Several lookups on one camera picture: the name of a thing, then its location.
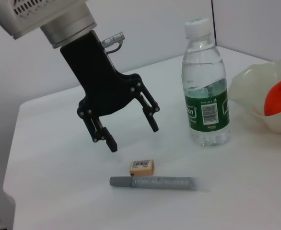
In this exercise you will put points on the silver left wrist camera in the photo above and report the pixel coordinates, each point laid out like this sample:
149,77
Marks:
35,14

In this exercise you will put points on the grey marker pen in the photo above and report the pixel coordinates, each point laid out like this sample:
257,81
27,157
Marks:
155,183

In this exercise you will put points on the left gripper silver plug stub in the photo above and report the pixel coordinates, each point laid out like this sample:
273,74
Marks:
113,38

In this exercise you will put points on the pale green glass fruit plate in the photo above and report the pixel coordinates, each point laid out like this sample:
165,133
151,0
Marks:
248,83

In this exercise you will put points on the beige eraser with barcode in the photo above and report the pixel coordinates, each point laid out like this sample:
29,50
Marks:
141,167

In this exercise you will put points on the clear bottle with green label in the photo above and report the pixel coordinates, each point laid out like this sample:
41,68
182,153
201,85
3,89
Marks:
205,107

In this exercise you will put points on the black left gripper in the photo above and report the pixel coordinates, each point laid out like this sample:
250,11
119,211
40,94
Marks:
99,79

